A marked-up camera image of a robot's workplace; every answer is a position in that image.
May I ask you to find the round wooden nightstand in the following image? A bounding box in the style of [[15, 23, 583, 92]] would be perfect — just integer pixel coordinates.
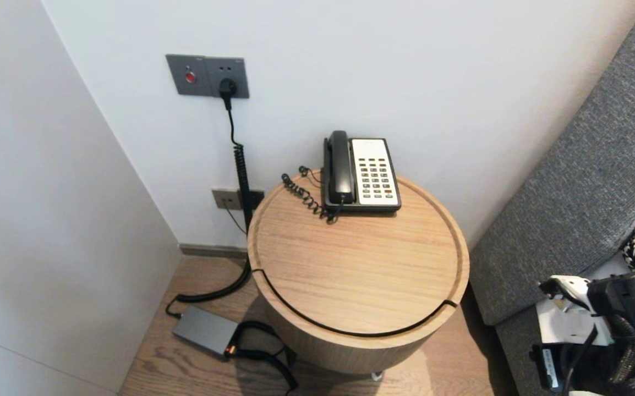
[[247, 170, 470, 381]]

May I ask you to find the black power plug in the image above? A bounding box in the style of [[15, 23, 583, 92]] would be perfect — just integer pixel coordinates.
[[219, 79, 238, 111]]

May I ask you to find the grey wall socket panel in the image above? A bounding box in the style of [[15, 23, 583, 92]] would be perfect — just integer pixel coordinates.
[[166, 54, 250, 100]]

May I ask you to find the grey upholstered headboard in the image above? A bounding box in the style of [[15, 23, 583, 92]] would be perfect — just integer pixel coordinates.
[[469, 0, 635, 328]]

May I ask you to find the black coiled adapter output cable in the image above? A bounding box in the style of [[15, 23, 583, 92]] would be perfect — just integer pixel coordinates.
[[229, 322, 299, 392]]

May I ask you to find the black coiled telephone cord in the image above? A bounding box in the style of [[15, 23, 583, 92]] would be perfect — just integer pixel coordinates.
[[281, 167, 340, 224]]

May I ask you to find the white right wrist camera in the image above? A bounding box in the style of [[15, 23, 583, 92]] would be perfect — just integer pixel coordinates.
[[538, 275, 593, 310]]

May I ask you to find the black coiled power cable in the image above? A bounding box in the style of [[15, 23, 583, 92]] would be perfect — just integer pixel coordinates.
[[165, 109, 253, 318]]

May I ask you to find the black telephone handset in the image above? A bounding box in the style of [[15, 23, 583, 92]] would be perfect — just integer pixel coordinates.
[[327, 131, 355, 205]]

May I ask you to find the grey power adapter box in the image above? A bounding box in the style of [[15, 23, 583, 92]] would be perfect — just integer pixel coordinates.
[[172, 306, 240, 358]]

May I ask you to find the thin black phone line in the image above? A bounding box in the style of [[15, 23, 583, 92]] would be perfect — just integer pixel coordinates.
[[224, 206, 248, 236]]

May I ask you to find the white bed sheet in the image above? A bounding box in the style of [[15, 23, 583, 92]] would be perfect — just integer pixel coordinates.
[[535, 253, 634, 348]]

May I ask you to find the beige wall data socket plate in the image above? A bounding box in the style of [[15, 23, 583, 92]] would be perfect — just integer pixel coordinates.
[[211, 189, 266, 212]]

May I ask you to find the black and cream telephone base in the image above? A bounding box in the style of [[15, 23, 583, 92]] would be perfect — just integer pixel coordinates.
[[323, 137, 402, 214]]

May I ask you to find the grey wooden baseboard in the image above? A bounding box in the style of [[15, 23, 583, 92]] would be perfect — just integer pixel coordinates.
[[179, 244, 249, 260]]

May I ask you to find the grey upholstered bed base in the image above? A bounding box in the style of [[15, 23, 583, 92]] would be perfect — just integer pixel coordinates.
[[495, 305, 549, 396]]

